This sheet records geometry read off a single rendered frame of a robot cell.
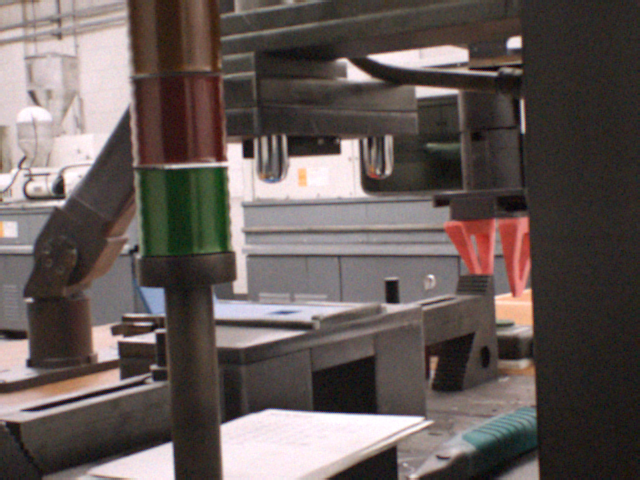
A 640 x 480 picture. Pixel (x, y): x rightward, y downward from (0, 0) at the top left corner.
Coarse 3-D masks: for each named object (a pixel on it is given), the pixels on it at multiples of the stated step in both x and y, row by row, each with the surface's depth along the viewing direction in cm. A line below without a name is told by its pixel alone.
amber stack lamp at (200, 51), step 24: (144, 0) 43; (168, 0) 43; (192, 0) 43; (216, 0) 44; (144, 24) 43; (168, 24) 43; (192, 24) 43; (216, 24) 44; (144, 48) 43; (168, 48) 43; (192, 48) 43; (216, 48) 44; (144, 72) 43; (168, 72) 44; (192, 72) 44; (216, 72) 44
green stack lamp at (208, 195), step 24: (168, 168) 43; (192, 168) 43; (216, 168) 44; (144, 192) 44; (168, 192) 43; (192, 192) 44; (216, 192) 44; (144, 216) 44; (168, 216) 44; (192, 216) 44; (216, 216) 44; (144, 240) 44; (168, 240) 44; (192, 240) 44; (216, 240) 44
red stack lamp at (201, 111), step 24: (144, 96) 44; (168, 96) 43; (192, 96) 43; (216, 96) 44; (144, 120) 44; (168, 120) 43; (192, 120) 43; (216, 120) 44; (144, 144) 44; (168, 144) 43; (192, 144) 43; (216, 144) 44
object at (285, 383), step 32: (320, 352) 70; (352, 352) 73; (384, 352) 76; (416, 352) 79; (224, 384) 65; (256, 384) 65; (288, 384) 67; (320, 384) 78; (352, 384) 76; (384, 384) 76; (416, 384) 79; (416, 416) 79
